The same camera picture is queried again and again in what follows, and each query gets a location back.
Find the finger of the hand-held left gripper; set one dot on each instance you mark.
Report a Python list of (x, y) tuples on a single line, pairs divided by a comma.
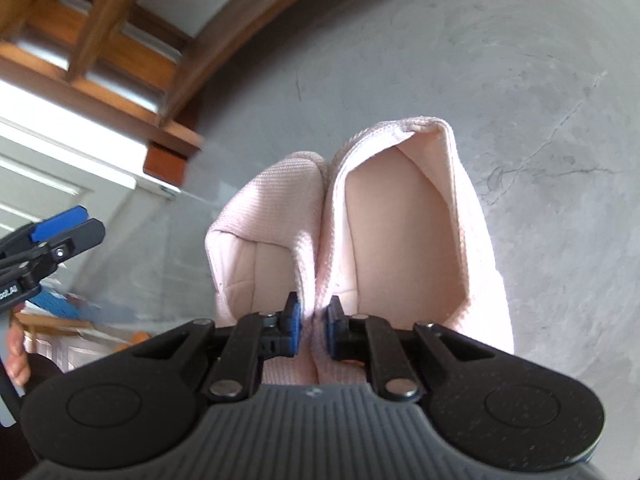
[(77, 240), (57, 222)]

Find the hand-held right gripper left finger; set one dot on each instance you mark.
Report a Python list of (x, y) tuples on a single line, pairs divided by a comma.
[(295, 322)]

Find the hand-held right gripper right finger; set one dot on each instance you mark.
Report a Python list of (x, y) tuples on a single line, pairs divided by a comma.
[(331, 325)]

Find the pink slipper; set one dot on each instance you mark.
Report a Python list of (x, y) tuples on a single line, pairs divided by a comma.
[(400, 220), (270, 200)]

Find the person's left hand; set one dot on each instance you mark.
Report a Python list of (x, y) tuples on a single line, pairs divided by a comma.
[(17, 355)]

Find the white panelled door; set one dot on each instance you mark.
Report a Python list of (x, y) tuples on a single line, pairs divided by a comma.
[(60, 175)]

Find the blue broom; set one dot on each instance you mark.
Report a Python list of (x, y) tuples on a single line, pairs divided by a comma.
[(55, 305)]

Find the wooden shoe rack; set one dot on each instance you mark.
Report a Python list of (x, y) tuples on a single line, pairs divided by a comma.
[(110, 25)]

